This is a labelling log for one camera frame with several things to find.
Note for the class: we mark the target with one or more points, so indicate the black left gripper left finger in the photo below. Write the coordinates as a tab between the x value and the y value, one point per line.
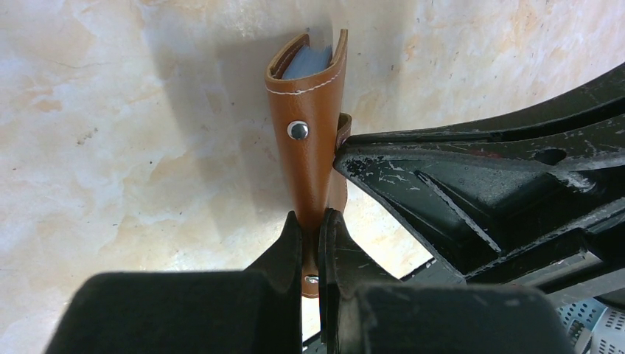
255	310

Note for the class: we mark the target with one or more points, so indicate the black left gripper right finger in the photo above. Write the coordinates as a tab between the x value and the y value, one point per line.
364	309

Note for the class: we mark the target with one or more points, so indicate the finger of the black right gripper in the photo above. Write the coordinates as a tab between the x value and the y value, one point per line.
477	198
600	99

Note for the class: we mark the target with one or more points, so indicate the brown leather card holder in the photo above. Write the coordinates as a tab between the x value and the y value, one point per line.
309	127

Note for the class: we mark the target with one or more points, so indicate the white plastic basket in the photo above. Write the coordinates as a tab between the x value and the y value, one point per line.
593	327

